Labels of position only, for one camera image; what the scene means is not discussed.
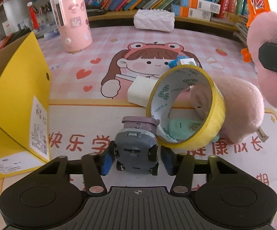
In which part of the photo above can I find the mint green small case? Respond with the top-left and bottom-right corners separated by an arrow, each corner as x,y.
168,119 -> 220,143

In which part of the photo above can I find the grey purple toy car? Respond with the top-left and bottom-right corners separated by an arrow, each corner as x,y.
114,116 -> 159,176

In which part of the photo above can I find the pink plush toy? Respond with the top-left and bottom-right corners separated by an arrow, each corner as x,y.
188,0 -> 277,145

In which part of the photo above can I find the yellow tape roll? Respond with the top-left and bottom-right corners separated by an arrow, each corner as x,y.
146,65 -> 226,150

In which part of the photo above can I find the white eraser block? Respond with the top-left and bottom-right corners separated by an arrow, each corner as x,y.
127,76 -> 162,108

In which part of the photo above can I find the small white box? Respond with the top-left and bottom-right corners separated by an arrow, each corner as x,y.
179,58 -> 197,66

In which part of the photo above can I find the blue wrapper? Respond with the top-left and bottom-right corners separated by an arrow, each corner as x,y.
168,56 -> 187,69

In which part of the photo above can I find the stack of papers and notebooks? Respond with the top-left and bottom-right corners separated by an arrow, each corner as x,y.
234,15 -> 248,46

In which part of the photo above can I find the upper white orange box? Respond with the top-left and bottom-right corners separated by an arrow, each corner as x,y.
180,0 -> 221,14

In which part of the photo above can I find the white orange box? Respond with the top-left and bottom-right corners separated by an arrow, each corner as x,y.
180,0 -> 221,14
171,4 -> 212,21

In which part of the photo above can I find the lower white orange box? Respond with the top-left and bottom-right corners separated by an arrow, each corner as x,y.
171,4 -> 212,21

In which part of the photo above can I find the yellow cardboard box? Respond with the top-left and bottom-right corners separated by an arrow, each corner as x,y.
0,32 -> 51,179

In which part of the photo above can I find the white quilted pouch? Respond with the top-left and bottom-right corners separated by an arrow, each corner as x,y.
133,9 -> 175,32

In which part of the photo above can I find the pink cylindrical humidifier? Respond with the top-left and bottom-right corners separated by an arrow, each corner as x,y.
52,0 -> 93,53

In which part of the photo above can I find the red tassel ornament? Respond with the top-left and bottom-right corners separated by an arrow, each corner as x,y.
27,2 -> 39,30

